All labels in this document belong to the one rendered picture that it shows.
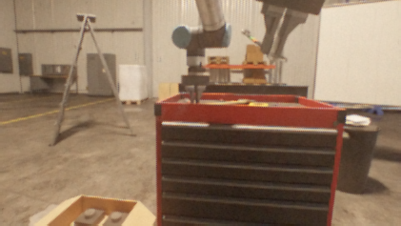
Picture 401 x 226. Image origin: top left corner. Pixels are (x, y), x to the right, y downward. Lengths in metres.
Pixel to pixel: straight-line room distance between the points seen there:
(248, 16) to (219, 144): 8.49
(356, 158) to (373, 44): 1.45
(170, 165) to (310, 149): 0.55
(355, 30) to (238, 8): 6.55
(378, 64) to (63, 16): 11.29
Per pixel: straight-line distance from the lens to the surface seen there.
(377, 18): 3.20
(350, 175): 2.36
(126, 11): 10.10
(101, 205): 1.64
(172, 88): 6.89
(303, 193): 0.94
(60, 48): 11.62
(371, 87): 3.13
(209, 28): 0.76
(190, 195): 0.91
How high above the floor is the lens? 1.06
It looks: 7 degrees down
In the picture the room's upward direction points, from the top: 1 degrees clockwise
